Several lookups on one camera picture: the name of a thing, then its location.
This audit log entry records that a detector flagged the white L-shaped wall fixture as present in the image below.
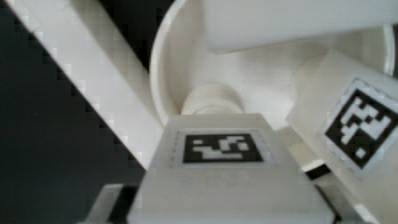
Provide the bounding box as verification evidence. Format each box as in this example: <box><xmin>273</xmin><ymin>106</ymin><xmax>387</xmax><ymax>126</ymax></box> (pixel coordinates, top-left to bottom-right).
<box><xmin>5</xmin><ymin>0</ymin><xmax>161</xmax><ymax>165</ymax></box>

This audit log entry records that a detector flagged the white stool leg with tag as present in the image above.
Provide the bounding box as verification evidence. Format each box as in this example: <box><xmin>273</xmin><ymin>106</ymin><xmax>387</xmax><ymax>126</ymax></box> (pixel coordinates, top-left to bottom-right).
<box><xmin>200</xmin><ymin>0</ymin><xmax>398</xmax><ymax>52</ymax></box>

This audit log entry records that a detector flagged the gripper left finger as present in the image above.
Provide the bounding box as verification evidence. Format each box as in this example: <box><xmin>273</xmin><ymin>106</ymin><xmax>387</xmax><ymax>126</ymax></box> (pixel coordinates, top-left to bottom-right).
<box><xmin>76</xmin><ymin>184</ymin><xmax>138</xmax><ymax>224</ymax></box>

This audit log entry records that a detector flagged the white stool leg front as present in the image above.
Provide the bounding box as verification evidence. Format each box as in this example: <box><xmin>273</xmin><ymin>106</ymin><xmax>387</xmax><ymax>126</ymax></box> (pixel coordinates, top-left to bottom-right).
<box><xmin>287</xmin><ymin>51</ymin><xmax>398</xmax><ymax>224</ymax></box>

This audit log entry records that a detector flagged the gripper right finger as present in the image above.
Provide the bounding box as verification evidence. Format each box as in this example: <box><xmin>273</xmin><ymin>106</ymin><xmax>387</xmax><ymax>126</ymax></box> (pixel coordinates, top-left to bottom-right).
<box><xmin>314</xmin><ymin>183</ymin><xmax>380</xmax><ymax>224</ymax></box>

